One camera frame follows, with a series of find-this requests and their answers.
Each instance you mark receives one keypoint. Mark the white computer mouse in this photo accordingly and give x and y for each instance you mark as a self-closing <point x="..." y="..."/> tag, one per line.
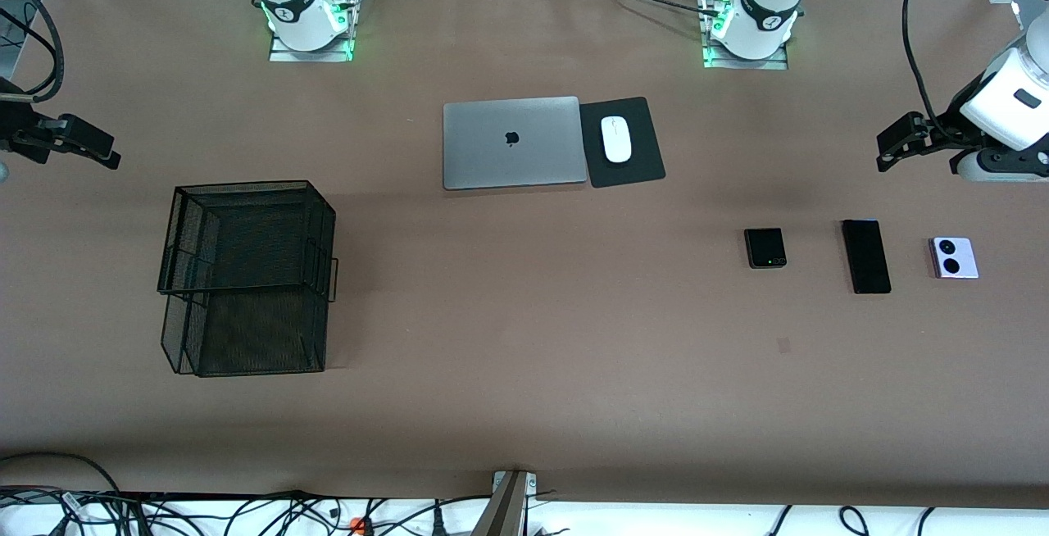
<point x="616" y="143"/>

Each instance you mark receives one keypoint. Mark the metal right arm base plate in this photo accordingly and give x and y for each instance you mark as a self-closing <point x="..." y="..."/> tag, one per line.
<point x="283" y="55"/>

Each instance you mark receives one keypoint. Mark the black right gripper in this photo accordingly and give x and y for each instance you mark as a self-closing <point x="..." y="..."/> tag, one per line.
<point x="18" y="128"/>

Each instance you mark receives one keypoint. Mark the long black smartphone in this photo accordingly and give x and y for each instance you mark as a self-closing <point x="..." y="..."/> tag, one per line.
<point x="867" y="257"/>

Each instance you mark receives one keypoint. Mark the lilac flip phone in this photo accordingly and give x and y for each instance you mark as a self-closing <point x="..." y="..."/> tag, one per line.
<point x="967" y="270"/>

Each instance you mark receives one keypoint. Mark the silver laptop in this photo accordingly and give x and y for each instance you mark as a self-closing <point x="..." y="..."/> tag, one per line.
<point x="492" y="159"/>

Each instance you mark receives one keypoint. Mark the aluminium post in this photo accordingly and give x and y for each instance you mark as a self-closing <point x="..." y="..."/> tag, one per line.
<point x="504" y="511"/>

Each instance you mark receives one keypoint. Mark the black mouse pad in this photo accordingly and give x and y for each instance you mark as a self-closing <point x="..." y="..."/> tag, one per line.
<point x="639" y="167"/>

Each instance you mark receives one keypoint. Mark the small black flip phone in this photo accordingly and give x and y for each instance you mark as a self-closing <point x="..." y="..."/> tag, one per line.
<point x="765" y="247"/>

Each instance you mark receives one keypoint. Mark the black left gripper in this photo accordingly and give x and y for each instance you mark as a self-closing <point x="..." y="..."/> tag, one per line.
<point x="945" y="128"/>

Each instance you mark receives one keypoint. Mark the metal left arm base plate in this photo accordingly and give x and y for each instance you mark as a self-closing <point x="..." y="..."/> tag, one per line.
<point x="713" y="65"/>

